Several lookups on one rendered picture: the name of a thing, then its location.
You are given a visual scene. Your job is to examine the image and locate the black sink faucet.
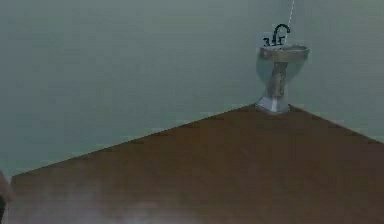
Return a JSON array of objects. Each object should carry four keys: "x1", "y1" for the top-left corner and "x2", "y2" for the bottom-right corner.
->
[{"x1": 262, "y1": 23, "x2": 292, "y2": 48}]

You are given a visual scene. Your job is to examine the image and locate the grey pedestal sink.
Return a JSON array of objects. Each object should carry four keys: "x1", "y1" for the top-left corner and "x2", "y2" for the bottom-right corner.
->
[{"x1": 255, "y1": 44, "x2": 311, "y2": 115}]

